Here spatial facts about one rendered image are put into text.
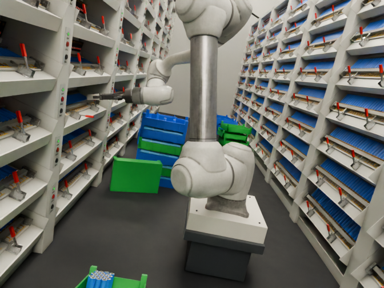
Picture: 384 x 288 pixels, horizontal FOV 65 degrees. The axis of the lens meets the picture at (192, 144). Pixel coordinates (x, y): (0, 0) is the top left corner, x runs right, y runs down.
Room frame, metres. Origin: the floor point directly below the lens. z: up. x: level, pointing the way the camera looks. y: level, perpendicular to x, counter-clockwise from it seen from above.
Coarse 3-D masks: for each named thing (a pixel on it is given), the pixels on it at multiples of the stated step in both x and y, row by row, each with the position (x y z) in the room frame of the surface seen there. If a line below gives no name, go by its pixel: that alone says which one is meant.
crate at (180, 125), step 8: (144, 120) 1.93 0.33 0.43; (152, 120) 1.93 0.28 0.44; (160, 120) 1.93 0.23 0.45; (168, 120) 2.13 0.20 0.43; (176, 120) 2.13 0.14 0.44; (184, 120) 2.14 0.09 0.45; (160, 128) 1.93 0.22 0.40; (168, 128) 1.94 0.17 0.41; (176, 128) 1.94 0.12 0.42; (184, 128) 1.94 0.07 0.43
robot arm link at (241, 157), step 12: (228, 144) 1.21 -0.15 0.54; (240, 144) 1.24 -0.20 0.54; (228, 156) 1.15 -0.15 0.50; (240, 156) 1.14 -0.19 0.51; (252, 156) 1.18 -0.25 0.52; (240, 168) 1.12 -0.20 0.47; (252, 168) 1.17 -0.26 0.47; (240, 180) 1.12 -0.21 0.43; (228, 192) 1.11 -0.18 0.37; (240, 192) 1.15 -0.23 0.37
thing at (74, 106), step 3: (78, 102) 1.47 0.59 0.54; (81, 102) 1.49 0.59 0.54; (84, 102) 1.52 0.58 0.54; (90, 102) 1.63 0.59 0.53; (93, 102) 1.70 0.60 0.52; (69, 105) 1.35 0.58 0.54; (72, 105) 1.37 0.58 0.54; (75, 105) 1.40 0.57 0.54; (78, 105) 1.43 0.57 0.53; (81, 105) 1.48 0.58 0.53; (84, 105) 1.53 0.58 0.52; (66, 108) 1.29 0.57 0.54; (69, 108) 1.32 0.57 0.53; (72, 108) 1.36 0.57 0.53; (75, 108) 1.41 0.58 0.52; (81, 108) 1.45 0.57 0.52; (66, 111) 1.30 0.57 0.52; (66, 114) 1.26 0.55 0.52
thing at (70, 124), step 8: (72, 88) 1.61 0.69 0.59; (80, 88) 1.72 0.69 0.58; (96, 104) 1.70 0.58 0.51; (104, 104) 1.72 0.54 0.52; (80, 112) 1.41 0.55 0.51; (88, 112) 1.48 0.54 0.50; (96, 112) 1.55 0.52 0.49; (104, 112) 1.69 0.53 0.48; (72, 120) 1.25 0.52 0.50; (80, 120) 1.30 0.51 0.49; (88, 120) 1.42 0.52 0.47; (64, 128) 1.13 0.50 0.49; (72, 128) 1.23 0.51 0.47
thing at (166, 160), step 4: (140, 152) 1.93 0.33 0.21; (160, 152) 2.13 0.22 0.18; (136, 156) 1.93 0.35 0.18; (140, 156) 1.93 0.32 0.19; (144, 156) 1.93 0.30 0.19; (148, 156) 1.93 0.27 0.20; (152, 156) 1.93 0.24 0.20; (156, 156) 1.93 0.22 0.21; (160, 156) 1.93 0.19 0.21; (148, 160) 1.93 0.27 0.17; (152, 160) 1.93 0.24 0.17; (156, 160) 1.93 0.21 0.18; (160, 160) 1.93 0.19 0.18; (164, 160) 1.94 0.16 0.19; (168, 160) 1.94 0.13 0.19; (172, 160) 1.94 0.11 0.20; (176, 160) 1.94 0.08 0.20; (164, 164) 1.94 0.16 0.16; (168, 164) 1.94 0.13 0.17; (172, 164) 1.94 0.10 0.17
